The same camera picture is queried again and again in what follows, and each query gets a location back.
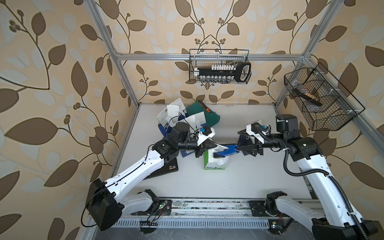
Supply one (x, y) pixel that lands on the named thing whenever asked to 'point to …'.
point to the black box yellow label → (170, 166)
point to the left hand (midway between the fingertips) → (212, 141)
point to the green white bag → (211, 163)
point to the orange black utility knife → (204, 106)
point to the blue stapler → (232, 149)
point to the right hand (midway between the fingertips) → (238, 139)
